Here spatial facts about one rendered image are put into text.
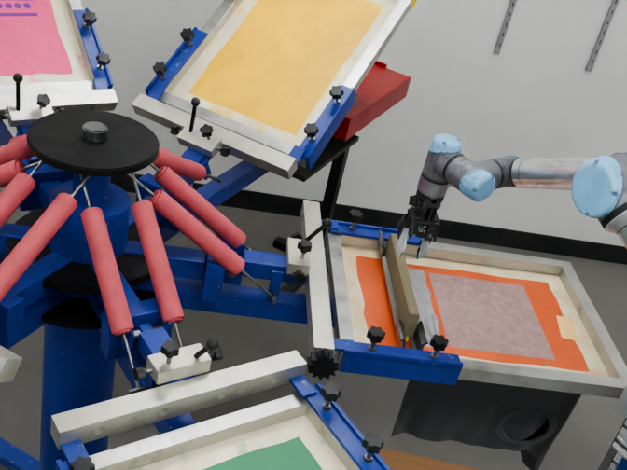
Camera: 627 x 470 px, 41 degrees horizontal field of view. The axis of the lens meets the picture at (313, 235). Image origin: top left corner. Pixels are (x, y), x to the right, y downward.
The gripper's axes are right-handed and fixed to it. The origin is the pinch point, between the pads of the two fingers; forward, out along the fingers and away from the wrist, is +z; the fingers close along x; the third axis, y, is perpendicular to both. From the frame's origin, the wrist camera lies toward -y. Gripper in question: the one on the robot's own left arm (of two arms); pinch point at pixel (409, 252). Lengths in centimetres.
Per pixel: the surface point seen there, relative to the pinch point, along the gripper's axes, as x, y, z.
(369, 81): 3, -124, 2
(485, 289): 29.7, -11.9, 16.8
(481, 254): 30.7, -25.8, 13.4
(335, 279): -17.3, -1.7, 13.3
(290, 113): -32, -61, -7
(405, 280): -0.1, 4.4, 6.3
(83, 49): -101, -80, -9
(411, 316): -0.3, 19.1, 7.0
